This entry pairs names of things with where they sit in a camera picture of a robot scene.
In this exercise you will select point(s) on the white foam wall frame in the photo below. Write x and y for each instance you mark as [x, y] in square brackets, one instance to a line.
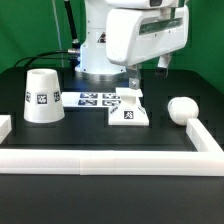
[207, 160]

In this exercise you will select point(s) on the white lamp bulb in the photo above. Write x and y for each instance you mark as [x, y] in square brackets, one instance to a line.
[181, 109]

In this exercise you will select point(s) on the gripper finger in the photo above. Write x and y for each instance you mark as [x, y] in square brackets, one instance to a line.
[163, 64]
[134, 77]

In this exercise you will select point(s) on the white lamp base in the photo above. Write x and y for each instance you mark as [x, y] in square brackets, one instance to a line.
[130, 111]

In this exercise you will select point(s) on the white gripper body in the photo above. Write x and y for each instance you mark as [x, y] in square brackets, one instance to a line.
[135, 36]

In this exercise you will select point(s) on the white marker sheet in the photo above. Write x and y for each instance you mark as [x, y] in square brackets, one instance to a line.
[89, 99]

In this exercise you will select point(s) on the white lamp shade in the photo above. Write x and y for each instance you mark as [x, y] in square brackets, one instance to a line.
[43, 103]

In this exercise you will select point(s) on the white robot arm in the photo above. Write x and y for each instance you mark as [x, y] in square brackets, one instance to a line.
[94, 64]

